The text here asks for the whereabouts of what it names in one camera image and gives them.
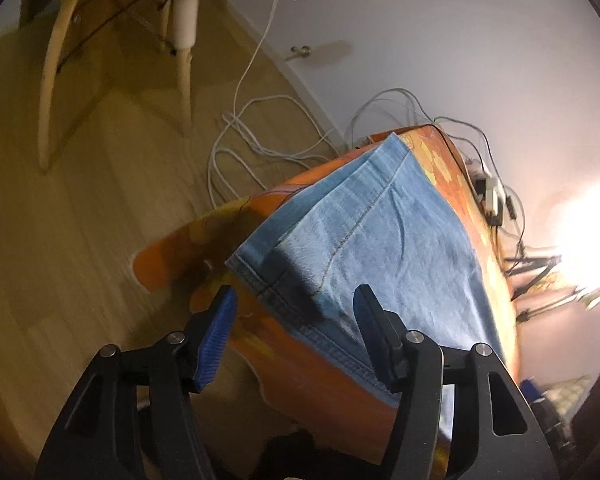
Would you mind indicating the folded black tripod stand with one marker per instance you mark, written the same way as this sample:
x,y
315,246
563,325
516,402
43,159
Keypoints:
x,y
545,307

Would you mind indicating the white power strip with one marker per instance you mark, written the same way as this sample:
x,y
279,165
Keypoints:
x,y
492,195

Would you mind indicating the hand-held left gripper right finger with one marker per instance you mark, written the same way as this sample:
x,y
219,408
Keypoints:
x,y
380,360

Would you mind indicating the metal doorstop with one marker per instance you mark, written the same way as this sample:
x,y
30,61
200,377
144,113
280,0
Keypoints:
x,y
301,51

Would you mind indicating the blue chair with wooden legs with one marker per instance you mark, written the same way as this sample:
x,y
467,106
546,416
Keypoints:
x,y
50,85

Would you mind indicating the light blue denim pants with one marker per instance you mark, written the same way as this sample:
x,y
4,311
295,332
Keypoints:
x,y
380,240

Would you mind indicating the orange floral tablecloth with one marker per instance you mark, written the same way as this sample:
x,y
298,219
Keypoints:
x,y
320,385

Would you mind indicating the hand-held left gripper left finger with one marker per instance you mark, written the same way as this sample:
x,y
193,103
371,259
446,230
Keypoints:
x,y
215,340

